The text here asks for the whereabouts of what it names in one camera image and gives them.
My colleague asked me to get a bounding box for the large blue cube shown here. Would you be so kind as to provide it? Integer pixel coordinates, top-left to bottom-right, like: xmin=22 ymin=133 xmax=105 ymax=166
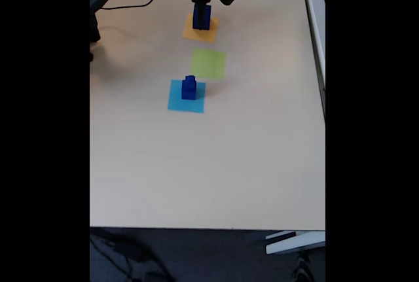
xmin=192 ymin=3 xmax=213 ymax=31

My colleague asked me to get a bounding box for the orange paper square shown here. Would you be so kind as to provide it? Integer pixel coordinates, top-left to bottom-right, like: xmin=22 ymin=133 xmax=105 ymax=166
xmin=181 ymin=12 xmax=219 ymax=43

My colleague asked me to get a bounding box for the black floor cable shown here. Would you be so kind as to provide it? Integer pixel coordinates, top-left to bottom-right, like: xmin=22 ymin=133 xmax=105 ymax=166
xmin=90 ymin=229 xmax=173 ymax=282

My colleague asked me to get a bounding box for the light blue paper square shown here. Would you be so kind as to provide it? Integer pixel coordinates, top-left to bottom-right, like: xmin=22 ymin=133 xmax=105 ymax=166
xmin=167 ymin=79 xmax=207 ymax=114

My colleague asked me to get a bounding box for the green paper square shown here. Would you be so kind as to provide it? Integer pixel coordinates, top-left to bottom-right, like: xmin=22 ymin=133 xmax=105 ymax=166
xmin=190 ymin=48 xmax=227 ymax=80

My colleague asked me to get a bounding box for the white table leg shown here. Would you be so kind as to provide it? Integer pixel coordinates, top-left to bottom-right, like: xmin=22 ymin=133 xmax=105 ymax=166
xmin=264 ymin=230 xmax=326 ymax=255

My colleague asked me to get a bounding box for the medium blue cube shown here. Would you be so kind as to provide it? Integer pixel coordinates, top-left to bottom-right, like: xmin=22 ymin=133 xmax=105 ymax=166
xmin=181 ymin=84 xmax=198 ymax=101

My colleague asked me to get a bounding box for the white neighbouring table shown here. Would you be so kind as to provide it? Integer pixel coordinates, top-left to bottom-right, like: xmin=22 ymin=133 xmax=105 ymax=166
xmin=300 ymin=0 xmax=326 ymax=120

